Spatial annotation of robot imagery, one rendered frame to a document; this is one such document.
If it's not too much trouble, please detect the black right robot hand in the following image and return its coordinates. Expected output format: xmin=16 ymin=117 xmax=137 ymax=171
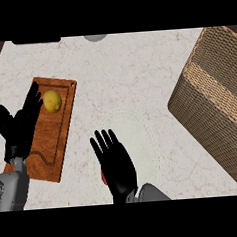
xmin=88 ymin=126 xmax=140 ymax=206

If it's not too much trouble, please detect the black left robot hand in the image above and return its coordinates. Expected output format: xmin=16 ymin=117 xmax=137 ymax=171
xmin=0 ymin=81 xmax=48 ymax=165

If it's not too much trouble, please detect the red bell pepper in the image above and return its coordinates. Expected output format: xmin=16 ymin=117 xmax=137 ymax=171
xmin=100 ymin=168 xmax=109 ymax=187

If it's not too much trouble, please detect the white oval placemat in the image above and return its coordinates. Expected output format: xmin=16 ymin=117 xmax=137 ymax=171
xmin=88 ymin=107 xmax=164 ymax=195

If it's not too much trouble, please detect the tan wicker basket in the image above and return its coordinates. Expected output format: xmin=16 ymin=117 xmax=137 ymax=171
xmin=162 ymin=25 xmax=237 ymax=201

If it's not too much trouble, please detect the brown wooden cutting board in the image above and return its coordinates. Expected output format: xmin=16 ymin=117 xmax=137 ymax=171
xmin=0 ymin=73 xmax=85 ymax=188

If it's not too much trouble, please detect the yellow lemon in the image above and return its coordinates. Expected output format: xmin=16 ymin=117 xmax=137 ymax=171
xmin=41 ymin=89 xmax=64 ymax=115

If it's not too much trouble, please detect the grey round object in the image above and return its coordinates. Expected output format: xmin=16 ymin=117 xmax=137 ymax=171
xmin=83 ymin=33 xmax=108 ymax=44

